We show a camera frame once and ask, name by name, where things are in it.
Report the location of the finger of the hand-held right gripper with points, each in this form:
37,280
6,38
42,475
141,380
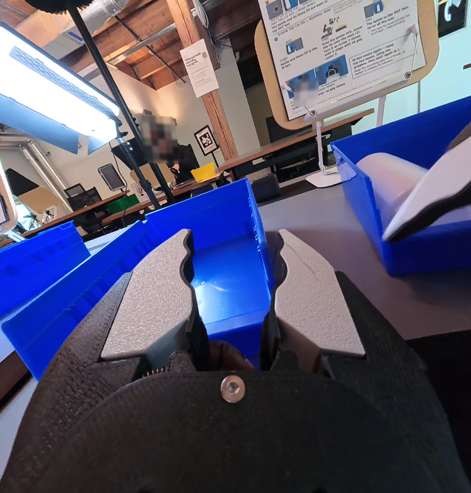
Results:
470,133
443,181

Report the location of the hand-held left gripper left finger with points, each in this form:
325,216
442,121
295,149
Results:
150,304

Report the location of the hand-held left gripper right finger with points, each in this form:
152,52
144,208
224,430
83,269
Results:
316,308

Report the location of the white plastic bottle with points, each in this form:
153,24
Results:
385,185

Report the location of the blue plastic bin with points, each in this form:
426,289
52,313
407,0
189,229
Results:
27,269
227,292
412,254

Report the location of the person's left hand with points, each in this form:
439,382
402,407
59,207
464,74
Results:
227,358

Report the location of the green plastic bin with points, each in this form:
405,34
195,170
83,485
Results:
121,204

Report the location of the long wooden table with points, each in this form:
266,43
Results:
85,210

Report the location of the black office chair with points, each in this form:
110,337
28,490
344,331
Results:
85,196

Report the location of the grey power adapter box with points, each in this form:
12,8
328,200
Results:
265,188

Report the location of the cardboard sheet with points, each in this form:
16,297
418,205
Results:
39,200
143,173

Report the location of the grey tablet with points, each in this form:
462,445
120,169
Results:
112,177

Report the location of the yellow plastic bin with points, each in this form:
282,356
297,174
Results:
203,173

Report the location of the wood edged table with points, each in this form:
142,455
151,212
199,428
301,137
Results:
297,131

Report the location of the black and white marker sign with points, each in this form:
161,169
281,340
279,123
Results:
206,139

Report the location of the studio light panel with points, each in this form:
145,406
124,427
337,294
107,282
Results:
46,88

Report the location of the white paper notice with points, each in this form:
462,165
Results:
199,67

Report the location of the wooden post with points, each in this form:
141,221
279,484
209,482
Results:
220,123

